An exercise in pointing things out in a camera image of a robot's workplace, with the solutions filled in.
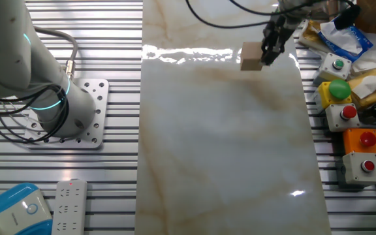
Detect orange box with red button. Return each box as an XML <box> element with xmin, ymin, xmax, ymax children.
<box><xmin>342</xmin><ymin>127</ymin><xmax>376</xmax><ymax>156</ymax></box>

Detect black cable bundle at base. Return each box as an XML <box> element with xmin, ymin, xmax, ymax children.
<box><xmin>0</xmin><ymin>84</ymin><xmax>71</xmax><ymax>145</ymax></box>

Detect blue and white device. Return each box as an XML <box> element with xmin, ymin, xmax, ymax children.
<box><xmin>0</xmin><ymin>182</ymin><xmax>54</xmax><ymax>235</ymax></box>

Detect grey box with red button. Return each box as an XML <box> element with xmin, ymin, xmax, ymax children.
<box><xmin>324</xmin><ymin>103</ymin><xmax>361</xmax><ymax>133</ymax></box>
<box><xmin>341</xmin><ymin>151</ymin><xmax>376</xmax><ymax>187</ymax></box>

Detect grey box with green button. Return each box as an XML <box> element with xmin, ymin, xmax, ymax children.
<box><xmin>312</xmin><ymin>52</ymin><xmax>353</xmax><ymax>87</ymax></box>

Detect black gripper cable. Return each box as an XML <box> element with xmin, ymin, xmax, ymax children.
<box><xmin>185</xmin><ymin>0</ymin><xmax>357</xmax><ymax>29</ymax></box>

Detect yellow tissue box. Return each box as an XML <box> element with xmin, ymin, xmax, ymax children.
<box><xmin>347</xmin><ymin>67</ymin><xmax>376</xmax><ymax>111</ymax></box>

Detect silver perforated mounting plate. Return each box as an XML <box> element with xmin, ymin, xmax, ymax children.
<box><xmin>23</xmin><ymin>78</ymin><xmax>110</xmax><ymax>150</ymax></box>

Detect small wooden cube block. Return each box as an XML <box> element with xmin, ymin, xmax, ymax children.
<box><xmin>240</xmin><ymin>41</ymin><xmax>264</xmax><ymax>72</ymax></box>

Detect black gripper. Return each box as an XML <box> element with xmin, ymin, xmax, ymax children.
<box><xmin>260</xmin><ymin>0</ymin><xmax>308</xmax><ymax>67</ymax></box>

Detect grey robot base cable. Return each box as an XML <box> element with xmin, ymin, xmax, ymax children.
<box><xmin>33</xmin><ymin>26</ymin><xmax>79</xmax><ymax>80</ymax></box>

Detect yellow plastic bag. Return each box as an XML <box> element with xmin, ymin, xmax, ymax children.
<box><xmin>298</xmin><ymin>19</ymin><xmax>326</xmax><ymax>55</ymax></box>

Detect blue tissue pack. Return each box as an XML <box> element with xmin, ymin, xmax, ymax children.
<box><xmin>317</xmin><ymin>17</ymin><xmax>374</xmax><ymax>63</ymax></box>

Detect yellow box with green button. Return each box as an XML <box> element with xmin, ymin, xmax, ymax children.
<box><xmin>315</xmin><ymin>78</ymin><xmax>353</xmax><ymax>114</ymax></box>

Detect white power strip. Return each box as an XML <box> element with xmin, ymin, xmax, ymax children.
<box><xmin>51</xmin><ymin>179</ymin><xmax>88</xmax><ymax>235</ymax></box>

